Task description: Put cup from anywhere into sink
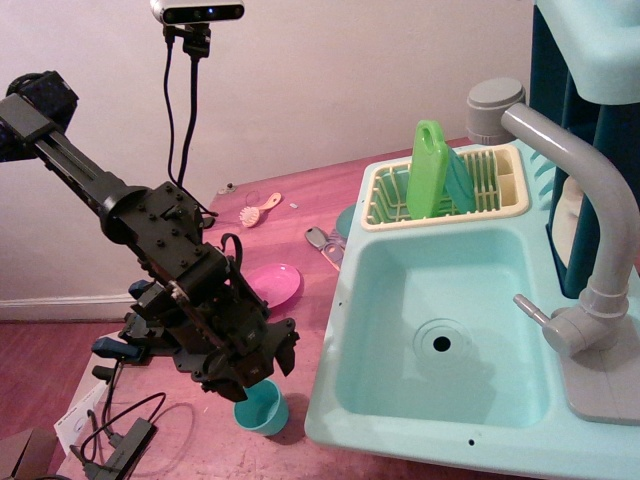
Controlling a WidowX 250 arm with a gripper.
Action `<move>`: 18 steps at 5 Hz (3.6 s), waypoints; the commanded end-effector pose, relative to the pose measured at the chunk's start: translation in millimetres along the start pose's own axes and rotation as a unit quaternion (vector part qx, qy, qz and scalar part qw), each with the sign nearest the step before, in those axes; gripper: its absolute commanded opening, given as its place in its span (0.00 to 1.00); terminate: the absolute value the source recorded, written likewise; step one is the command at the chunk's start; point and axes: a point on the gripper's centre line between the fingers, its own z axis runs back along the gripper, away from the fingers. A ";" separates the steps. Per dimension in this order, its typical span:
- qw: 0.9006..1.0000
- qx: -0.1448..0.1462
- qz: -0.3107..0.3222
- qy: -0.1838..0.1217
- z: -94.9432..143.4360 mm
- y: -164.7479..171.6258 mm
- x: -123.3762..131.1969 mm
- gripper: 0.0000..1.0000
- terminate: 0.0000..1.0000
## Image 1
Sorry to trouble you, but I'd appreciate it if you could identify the teal plastic plate in rack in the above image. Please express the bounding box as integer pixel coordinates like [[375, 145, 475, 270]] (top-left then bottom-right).
[[445, 148, 476, 213]]

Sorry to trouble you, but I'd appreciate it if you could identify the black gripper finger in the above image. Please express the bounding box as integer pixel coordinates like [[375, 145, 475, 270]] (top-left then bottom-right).
[[202, 379, 248, 403], [274, 330, 300, 376]]

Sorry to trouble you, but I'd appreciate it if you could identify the blue clamp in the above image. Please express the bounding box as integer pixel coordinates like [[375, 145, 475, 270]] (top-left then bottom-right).
[[91, 337, 144, 362]]

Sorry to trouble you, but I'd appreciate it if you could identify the white paper card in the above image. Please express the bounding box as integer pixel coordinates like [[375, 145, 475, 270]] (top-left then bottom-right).
[[53, 356, 115, 455]]

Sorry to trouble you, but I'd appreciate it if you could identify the green plastic cutting board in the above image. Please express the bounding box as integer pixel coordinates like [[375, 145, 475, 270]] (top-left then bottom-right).
[[406, 120, 448, 220]]

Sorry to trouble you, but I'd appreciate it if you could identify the silver depth camera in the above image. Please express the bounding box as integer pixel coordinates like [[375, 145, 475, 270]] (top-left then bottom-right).
[[150, 0, 245, 26]]

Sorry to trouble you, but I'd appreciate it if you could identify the grey toy spatula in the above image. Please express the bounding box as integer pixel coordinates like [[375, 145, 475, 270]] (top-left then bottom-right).
[[305, 227, 345, 271]]

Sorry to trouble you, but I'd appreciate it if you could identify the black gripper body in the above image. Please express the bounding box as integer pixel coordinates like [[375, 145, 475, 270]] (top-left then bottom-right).
[[172, 252, 296, 389]]

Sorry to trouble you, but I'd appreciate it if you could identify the grey toy faucet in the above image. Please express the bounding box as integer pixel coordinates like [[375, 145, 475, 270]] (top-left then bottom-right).
[[499, 103, 640, 426]]

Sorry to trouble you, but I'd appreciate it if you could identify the peach toy dish brush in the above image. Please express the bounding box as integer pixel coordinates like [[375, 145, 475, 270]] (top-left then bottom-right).
[[239, 192, 282, 228]]

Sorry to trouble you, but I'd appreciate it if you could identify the black camera cable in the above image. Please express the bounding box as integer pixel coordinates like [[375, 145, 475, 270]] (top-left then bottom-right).
[[162, 24, 220, 221]]

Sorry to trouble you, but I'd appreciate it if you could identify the teal bowl behind sink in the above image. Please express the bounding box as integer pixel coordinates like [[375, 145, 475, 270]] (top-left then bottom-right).
[[335, 204, 356, 240]]

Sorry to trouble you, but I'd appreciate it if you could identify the brown cardboard box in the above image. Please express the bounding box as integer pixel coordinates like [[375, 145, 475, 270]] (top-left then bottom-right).
[[1, 428, 57, 479]]

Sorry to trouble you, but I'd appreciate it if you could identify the pink plastic plate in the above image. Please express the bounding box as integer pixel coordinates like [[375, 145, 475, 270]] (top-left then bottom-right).
[[246, 263, 302, 308]]

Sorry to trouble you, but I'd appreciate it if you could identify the teal toy sink unit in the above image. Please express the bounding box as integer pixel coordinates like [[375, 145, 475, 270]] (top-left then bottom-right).
[[305, 141, 639, 479]]

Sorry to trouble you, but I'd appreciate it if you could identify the dark teal toy shelf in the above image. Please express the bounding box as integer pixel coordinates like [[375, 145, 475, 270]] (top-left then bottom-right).
[[530, 1, 639, 298]]

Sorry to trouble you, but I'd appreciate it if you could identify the black usb hub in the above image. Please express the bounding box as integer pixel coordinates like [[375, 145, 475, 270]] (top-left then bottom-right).
[[84, 418, 157, 480]]

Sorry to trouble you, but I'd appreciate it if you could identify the grey round knob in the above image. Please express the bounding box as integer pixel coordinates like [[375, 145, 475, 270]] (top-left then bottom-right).
[[465, 77, 526, 146]]

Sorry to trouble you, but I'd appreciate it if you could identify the cream dish rack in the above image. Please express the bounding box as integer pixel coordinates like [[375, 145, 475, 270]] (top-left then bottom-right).
[[359, 144, 529, 232]]

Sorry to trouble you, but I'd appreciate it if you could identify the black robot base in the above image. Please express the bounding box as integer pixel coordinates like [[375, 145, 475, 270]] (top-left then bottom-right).
[[119, 279, 226, 376]]

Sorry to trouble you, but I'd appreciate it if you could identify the teal plastic cup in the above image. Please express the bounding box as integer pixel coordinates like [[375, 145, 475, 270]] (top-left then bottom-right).
[[233, 379, 289, 436]]

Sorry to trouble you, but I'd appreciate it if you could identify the small metal screw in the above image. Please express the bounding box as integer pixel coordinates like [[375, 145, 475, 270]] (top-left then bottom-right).
[[217, 183, 237, 195]]

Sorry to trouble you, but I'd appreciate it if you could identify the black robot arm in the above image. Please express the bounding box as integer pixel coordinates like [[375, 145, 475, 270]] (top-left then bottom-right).
[[1, 71, 299, 402]]

